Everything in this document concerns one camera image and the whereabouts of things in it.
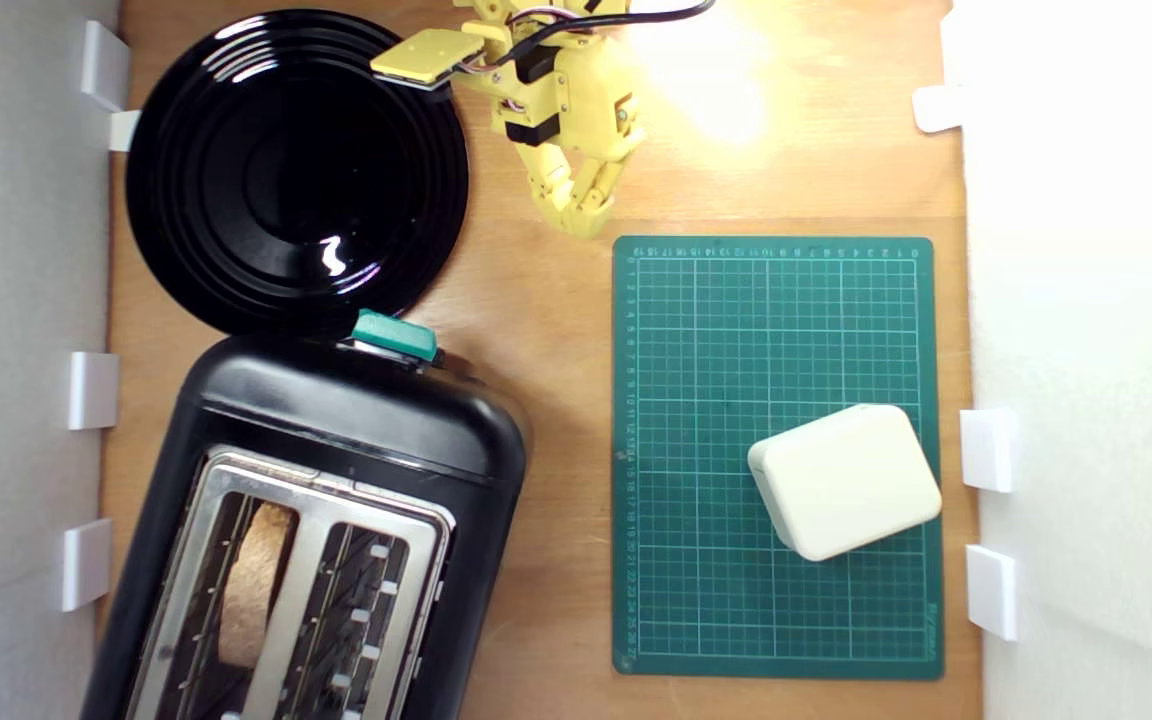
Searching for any green toaster lever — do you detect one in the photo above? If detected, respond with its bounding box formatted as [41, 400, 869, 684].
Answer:
[351, 309, 439, 363]

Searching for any black two-slot toaster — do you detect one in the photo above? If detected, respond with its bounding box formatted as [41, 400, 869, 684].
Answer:
[78, 334, 530, 720]

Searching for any green cutting mat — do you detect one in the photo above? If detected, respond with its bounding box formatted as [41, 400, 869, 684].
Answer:
[612, 235, 946, 682]

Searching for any black ridged plate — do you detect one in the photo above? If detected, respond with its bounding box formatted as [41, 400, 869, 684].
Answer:
[125, 9, 471, 338]

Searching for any white block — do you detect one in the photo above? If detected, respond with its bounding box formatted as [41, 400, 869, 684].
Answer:
[747, 403, 944, 563]

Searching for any brown bread slice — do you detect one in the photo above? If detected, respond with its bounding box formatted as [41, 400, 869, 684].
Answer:
[217, 501, 299, 670]

